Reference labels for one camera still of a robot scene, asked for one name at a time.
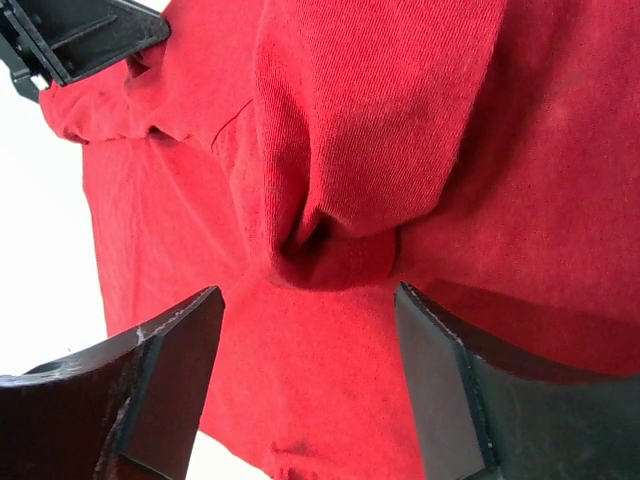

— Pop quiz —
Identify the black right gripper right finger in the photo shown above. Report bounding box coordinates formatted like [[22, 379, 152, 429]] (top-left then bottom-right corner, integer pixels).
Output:
[[394, 283, 639, 480]]

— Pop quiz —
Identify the red t shirt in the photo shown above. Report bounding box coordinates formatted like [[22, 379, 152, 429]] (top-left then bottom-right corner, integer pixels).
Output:
[[40, 1, 639, 479]]

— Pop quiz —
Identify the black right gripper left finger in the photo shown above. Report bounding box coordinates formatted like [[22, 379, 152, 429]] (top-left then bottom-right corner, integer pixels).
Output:
[[1, 287, 224, 479]]

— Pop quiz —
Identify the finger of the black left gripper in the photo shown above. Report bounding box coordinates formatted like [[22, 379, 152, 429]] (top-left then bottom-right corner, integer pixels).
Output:
[[1, 0, 170, 100]]

